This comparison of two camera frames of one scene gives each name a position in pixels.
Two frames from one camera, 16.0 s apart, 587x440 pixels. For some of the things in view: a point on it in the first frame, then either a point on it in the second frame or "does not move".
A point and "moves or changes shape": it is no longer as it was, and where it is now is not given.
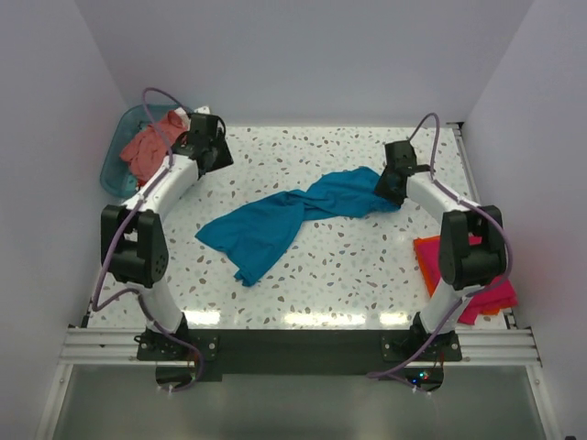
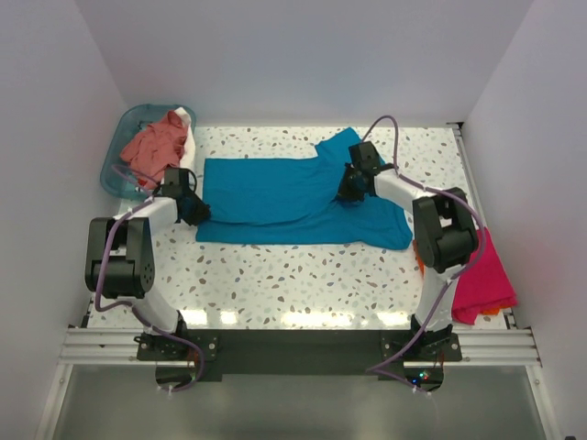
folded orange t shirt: [416, 242] does not move
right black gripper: [382, 190] to [344, 192]
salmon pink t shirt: [145, 149] does not move
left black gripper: [226, 158] to [203, 210]
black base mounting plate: [413, 357] does not move
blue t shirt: [258, 241] moves or changes shape
